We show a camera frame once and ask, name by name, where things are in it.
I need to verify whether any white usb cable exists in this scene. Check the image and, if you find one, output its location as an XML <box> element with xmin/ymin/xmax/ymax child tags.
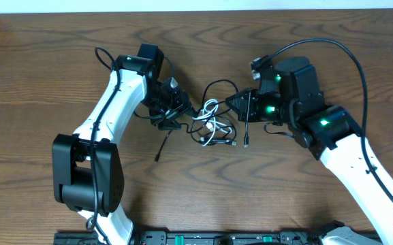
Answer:
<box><xmin>191</xmin><ymin>98</ymin><xmax>233</xmax><ymax>147</ymax></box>

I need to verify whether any black usb cable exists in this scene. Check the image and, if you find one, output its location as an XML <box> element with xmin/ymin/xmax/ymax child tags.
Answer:
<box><xmin>154</xmin><ymin>108</ymin><xmax>200</xmax><ymax>163</ymax></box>
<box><xmin>185</xmin><ymin>79</ymin><xmax>250</xmax><ymax>149</ymax></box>

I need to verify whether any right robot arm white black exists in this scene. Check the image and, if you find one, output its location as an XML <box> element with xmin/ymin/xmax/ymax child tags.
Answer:
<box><xmin>226</xmin><ymin>56</ymin><xmax>393</xmax><ymax>244</ymax></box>

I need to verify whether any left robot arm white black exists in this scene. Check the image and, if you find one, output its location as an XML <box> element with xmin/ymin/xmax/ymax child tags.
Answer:
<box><xmin>52</xmin><ymin>50</ymin><xmax>194</xmax><ymax>244</ymax></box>

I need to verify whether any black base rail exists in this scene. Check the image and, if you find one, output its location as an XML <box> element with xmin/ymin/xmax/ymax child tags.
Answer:
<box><xmin>52</xmin><ymin>230</ymin><xmax>381</xmax><ymax>245</ymax></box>

